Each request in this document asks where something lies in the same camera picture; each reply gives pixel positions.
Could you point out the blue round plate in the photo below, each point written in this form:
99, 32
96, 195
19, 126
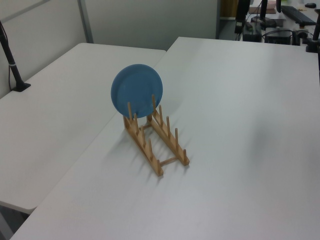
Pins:
135, 85

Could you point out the black pole with table clamp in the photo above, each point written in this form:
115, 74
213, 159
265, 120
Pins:
313, 42

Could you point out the black camera pole with clamp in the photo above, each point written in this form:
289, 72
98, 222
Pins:
11, 63

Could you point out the black keyboard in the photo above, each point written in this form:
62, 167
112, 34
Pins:
297, 14

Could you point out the black monitor stand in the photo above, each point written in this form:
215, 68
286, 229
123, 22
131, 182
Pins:
243, 12

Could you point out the black computer box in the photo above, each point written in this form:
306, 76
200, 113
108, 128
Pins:
278, 37

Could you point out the wooden plate rack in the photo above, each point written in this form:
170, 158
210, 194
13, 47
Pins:
146, 147

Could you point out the pink flat box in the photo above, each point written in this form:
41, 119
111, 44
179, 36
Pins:
270, 6

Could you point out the black computer mouse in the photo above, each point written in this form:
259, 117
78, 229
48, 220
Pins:
310, 4

